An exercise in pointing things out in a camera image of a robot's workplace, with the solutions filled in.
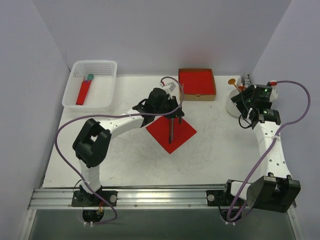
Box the black handled metal fork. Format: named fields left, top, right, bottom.
left=169, top=119, right=174, bottom=144

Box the red paper napkin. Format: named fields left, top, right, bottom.
left=146, top=116, right=197, bottom=154

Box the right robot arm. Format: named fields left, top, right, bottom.
left=221, top=85, right=301, bottom=213

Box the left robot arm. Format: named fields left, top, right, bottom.
left=72, top=87, right=185, bottom=206

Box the rolled red napkin bundle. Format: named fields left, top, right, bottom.
left=76, top=80, right=92, bottom=105

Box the white utensil cup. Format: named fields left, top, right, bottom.
left=225, top=89, right=241, bottom=118

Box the orange plastic spoon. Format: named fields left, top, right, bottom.
left=227, top=78, right=239, bottom=92

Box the stack of red napkins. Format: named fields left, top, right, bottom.
left=179, top=69, right=216, bottom=95

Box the cardboard box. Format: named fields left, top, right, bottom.
left=178, top=67, right=217, bottom=102

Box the white plastic perforated basket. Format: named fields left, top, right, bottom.
left=62, top=60, right=118, bottom=112

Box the teal spoon in basket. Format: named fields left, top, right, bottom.
left=86, top=74, right=94, bottom=81

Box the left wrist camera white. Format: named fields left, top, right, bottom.
left=162, top=82, right=176, bottom=95

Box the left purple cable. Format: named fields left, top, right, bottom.
left=55, top=76, right=185, bottom=225

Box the purple cable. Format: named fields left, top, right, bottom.
left=226, top=79, right=312, bottom=223
left=55, top=76, right=185, bottom=225

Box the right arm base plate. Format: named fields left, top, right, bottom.
left=206, top=190, right=231, bottom=207

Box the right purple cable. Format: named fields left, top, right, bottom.
left=226, top=79, right=312, bottom=223

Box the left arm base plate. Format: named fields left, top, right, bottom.
left=71, top=190, right=118, bottom=207

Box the aluminium mounting rail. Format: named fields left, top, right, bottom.
left=28, top=184, right=224, bottom=210

